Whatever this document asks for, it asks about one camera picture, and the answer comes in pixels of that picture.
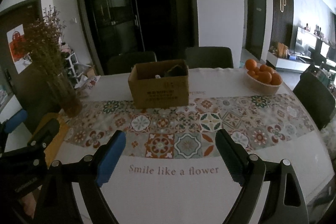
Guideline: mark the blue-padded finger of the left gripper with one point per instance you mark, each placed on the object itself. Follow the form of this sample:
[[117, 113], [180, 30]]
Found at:
[[11, 124]]

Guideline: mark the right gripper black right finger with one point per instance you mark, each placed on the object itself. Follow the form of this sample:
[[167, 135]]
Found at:
[[244, 168]]

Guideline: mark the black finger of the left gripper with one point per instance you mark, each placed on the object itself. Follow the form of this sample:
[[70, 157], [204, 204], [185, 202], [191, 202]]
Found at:
[[46, 130]]

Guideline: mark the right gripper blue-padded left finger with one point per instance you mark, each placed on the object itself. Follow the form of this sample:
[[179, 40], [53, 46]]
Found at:
[[108, 159]]

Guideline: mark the green knitted plush toy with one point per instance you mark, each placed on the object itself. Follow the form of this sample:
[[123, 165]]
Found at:
[[175, 71]]

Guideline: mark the brown wooden coaster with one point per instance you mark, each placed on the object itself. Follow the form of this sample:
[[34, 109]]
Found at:
[[55, 138]]

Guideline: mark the red picture on door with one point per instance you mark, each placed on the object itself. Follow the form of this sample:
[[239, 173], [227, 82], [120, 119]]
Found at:
[[16, 40]]

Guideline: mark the patterned floral tablecloth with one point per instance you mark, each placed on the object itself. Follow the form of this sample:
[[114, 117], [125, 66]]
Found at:
[[171, 171]]

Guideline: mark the floral tissue pouch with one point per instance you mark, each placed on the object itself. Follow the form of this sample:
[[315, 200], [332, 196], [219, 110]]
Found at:
[[85, 86]]

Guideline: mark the white shoe rack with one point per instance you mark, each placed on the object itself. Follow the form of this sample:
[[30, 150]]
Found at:
[[70, 62]]

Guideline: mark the glass vase with dried flowers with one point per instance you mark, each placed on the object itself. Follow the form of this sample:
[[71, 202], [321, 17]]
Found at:
[[44, 50]]

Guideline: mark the brown cardboard box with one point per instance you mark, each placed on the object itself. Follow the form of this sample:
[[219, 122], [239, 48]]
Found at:
[[148, 92]]

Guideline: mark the white basket of oranges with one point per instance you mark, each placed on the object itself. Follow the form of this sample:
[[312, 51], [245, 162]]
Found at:
[[262, 78]]

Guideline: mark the dark chair at right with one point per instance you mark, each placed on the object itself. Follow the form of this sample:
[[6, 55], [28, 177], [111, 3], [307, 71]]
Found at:
[[316, 99]]

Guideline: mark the white tv cabinet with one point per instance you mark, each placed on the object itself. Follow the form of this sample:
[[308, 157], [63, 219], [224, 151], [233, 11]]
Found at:
[[300, 64]]

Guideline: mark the dark chair behind table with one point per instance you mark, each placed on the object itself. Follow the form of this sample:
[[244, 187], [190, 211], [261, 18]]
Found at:
[[209, 57]]

